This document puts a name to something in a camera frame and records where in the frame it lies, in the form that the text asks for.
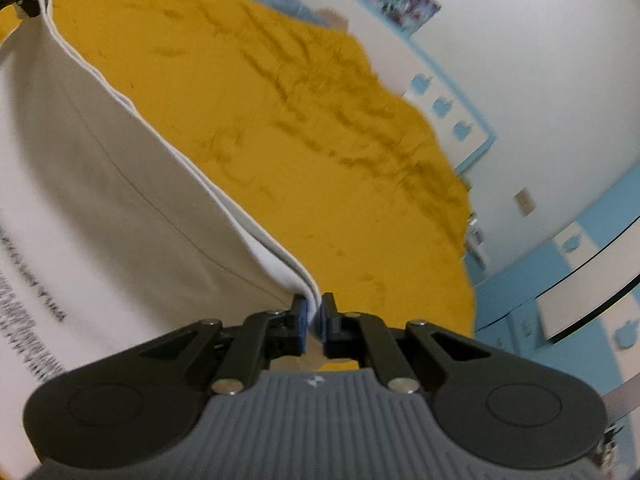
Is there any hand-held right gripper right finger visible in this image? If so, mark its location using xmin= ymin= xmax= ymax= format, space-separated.
xmin=321 ymin=291 xmax=507 ymax=395

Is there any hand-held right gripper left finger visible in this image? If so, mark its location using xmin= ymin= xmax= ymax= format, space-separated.
xmin=116 ymin=293 xmax=309 ymax=395

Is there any white printed sweatshirt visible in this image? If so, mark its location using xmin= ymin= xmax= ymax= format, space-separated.
xmin=0 ymin=0 xmax=321 ymax=480

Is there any bedside table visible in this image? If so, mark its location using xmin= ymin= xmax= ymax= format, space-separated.
xmin=462 ymin=211 xmax=489 ymax=267

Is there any yellow quilted blanket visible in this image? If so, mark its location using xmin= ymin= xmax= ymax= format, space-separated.
xmin=0 ymin=0 xmax=479 ymax=372

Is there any blue and white wardrobe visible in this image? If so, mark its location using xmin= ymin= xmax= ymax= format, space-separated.
xmin=469 ymin=160 xmax=640 ymax=413

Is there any white and blue headboard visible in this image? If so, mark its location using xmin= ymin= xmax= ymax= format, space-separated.
xmin=272 ymin=0 xmax=499 ymax=177

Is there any blue pillow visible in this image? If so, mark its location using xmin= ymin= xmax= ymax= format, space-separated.
xmin=269 ymin=0 xmax=352 ymax=37

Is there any wall switch plate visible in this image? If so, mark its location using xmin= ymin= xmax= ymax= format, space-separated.
xmin=514 ymin=187 xmax=536 ymax=217

